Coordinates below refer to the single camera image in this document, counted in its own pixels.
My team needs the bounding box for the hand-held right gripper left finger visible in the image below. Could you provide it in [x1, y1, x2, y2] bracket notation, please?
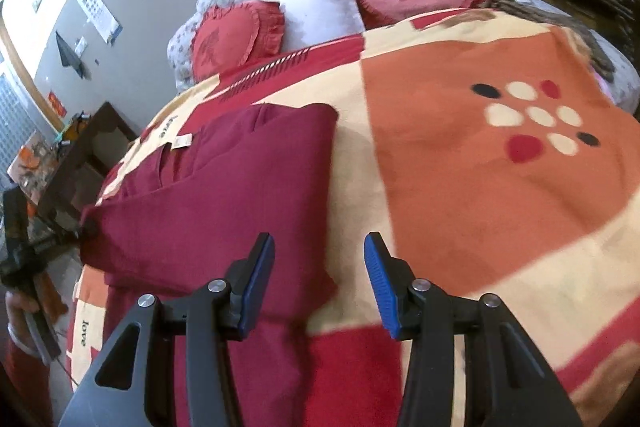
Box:
[59, 232, 276, 427]

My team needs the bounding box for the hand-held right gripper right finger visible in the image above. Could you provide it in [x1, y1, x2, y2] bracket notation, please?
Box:
[363, 231, 584, 427]

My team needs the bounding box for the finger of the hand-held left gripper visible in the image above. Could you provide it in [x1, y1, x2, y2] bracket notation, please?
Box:
[29, 219, 99, 249]

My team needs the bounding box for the dark red garment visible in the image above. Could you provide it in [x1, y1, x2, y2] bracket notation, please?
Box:
[79, 103, 342, 309]

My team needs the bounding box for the person's left forearm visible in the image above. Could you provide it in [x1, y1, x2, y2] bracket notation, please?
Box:
[4, 337, 55, 426]

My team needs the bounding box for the person's left hand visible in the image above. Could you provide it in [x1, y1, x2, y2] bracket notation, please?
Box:
[5, 291, 42, 344]

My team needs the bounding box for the dark wooden nightstand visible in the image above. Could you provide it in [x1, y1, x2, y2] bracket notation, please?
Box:
[37, 101, 142, 238]

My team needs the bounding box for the clutter on nightstand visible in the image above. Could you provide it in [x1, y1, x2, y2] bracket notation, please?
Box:
[7, 111, 94, 202]

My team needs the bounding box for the orange cream red patterned quilt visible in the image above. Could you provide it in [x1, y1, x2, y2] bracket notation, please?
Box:
[69, 7, 640, 427]

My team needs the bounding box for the white pillow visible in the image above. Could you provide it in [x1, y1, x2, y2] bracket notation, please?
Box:
[261, 0, 367, 54]

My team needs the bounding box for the red wall sticker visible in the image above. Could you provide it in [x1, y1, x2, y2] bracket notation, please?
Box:
[48, 91, 69, 118]

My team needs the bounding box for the black triangular wall hanging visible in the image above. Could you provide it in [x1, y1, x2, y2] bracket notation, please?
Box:
[54, 32, 87, 80]

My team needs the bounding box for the blue bordered wall chart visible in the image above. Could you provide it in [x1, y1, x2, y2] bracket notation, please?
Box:
[76, 0, 124, 44]

